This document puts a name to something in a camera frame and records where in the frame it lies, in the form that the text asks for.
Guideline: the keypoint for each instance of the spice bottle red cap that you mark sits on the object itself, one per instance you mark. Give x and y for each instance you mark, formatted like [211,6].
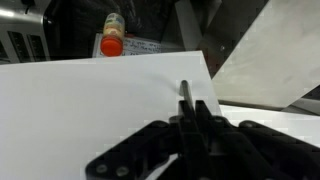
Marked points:
[111,46]

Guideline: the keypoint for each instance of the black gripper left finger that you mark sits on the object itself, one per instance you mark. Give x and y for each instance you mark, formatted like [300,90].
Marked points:
[150,146]

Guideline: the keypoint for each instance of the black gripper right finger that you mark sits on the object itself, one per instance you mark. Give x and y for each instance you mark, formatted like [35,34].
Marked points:
[260,153]

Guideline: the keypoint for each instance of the stainless steel toaster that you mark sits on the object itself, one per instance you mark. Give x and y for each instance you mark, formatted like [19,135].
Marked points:
[20,26]

